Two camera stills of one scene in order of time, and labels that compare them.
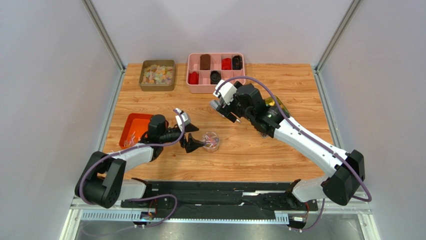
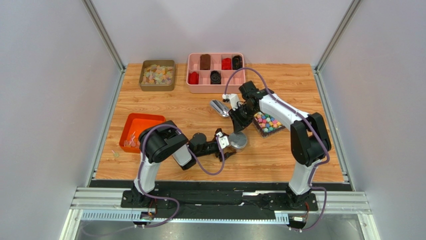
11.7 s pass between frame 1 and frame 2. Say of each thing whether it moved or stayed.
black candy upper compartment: stayed
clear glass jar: moved
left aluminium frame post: stayed
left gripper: moved
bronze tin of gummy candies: stayed
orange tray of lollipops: stayed
